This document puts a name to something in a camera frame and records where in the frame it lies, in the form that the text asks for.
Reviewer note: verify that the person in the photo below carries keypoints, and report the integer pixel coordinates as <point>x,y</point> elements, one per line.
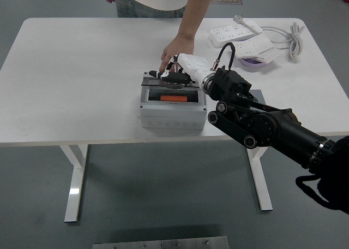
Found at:
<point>141,0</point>

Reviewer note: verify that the white table leg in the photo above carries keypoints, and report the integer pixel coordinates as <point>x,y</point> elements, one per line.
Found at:
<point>75,183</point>
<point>261,183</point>

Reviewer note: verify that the white wall switch panel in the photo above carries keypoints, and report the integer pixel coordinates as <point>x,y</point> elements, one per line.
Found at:
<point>263,42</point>

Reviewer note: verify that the person's left forearm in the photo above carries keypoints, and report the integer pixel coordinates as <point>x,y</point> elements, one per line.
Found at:
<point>196,11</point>

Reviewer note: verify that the white wall socket panel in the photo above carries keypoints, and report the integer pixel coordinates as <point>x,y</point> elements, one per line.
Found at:
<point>246,49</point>

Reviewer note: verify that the grey metal base plate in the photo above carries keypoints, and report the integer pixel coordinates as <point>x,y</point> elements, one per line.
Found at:
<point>161,243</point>

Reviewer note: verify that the person's left hand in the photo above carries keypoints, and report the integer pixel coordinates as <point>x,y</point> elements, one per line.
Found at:
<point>178,45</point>

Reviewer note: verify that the white power strip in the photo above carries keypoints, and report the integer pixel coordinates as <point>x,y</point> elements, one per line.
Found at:
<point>226,36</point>

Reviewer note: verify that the white stacked panel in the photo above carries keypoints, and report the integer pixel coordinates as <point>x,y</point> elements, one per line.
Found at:
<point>270,55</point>

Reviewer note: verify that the orange cylindrical battery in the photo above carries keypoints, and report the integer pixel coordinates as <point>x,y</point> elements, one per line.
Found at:
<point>174,98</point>

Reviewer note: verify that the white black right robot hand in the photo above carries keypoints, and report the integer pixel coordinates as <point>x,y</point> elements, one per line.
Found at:
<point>193,64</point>

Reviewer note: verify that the purple round dish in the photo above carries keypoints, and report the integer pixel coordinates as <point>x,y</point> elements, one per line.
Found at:
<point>253,64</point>

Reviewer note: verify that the smoky transparent hinged lid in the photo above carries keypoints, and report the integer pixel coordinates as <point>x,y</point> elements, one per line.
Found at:
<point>152,81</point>

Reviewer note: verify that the white plastic enclosure box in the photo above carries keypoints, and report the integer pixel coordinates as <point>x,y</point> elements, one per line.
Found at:
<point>171,112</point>

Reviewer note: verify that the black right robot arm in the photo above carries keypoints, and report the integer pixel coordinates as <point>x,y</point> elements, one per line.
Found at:
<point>272,129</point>

